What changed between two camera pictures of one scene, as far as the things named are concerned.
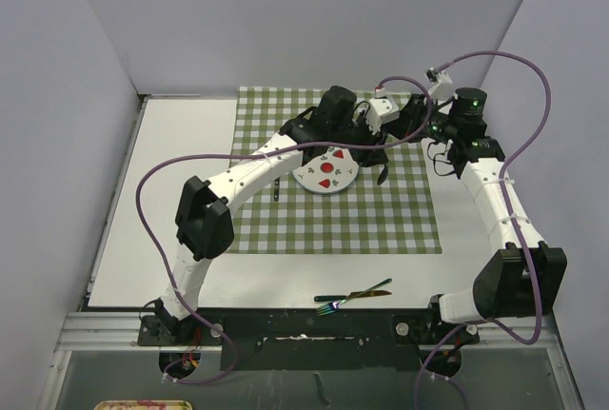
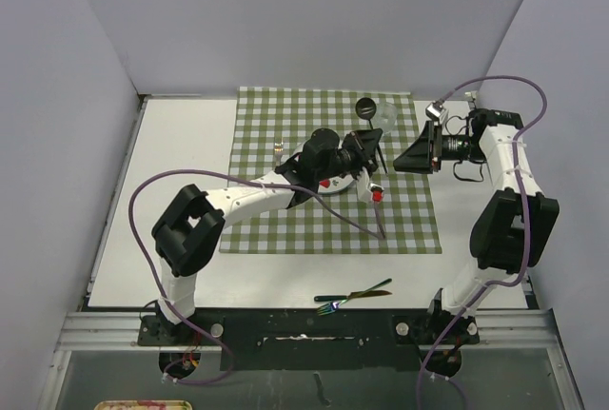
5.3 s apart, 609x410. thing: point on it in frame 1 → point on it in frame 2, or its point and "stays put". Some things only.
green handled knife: (355, 294) stays put
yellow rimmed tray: (143, 404) stays put
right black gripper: (406, 126) → (425, 155)
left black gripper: (366, 157) → (363, 144)
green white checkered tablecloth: (276, 215) stays put
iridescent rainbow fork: (333, 306) stays put
